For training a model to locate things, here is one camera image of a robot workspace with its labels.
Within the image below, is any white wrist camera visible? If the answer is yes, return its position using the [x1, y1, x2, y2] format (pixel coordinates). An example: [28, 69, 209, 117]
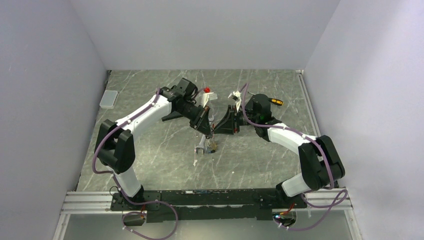
[198, 87, 218, 108]
[228, 90, 242, 112]

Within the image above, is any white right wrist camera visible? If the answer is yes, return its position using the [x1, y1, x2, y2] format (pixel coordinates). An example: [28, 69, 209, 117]
[228, 90, 242, 112]

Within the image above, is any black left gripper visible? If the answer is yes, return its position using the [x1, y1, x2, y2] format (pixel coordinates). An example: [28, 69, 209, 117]
[176, 101, 213, 139]

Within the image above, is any black flat box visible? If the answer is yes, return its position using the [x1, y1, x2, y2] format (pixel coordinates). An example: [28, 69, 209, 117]
[161, 111, 184, 122]

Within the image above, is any bunch of keys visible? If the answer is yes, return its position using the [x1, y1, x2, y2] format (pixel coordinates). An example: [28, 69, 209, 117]
[205, 138, 218, 154]

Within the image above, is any aluminium frame rail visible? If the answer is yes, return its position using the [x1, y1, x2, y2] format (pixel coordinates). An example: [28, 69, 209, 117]
[52, 188, 363, 240]

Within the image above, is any yellow black screwdriver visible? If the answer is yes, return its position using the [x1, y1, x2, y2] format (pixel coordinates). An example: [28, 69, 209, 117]
[268, 98, 284, 106]

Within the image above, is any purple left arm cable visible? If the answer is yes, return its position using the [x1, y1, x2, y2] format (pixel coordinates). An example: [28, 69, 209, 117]
[92, 87, 180, 240]

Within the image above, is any silver open-end wrench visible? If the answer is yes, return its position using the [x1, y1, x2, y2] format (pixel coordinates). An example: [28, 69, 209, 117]
[194, 134, 207, 155]

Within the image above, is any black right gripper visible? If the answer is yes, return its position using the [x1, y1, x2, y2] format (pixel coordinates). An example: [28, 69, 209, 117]
[213, 105, 259, 135]

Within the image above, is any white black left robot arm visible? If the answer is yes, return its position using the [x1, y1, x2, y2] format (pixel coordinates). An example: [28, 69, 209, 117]
[92, 78, 217, 210]

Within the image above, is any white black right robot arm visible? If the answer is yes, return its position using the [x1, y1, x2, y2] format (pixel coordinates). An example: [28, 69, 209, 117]
[213, 91, 346, 208]

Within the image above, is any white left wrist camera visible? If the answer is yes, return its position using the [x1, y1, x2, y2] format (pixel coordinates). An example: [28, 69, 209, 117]
[198, 87, 218, 108]

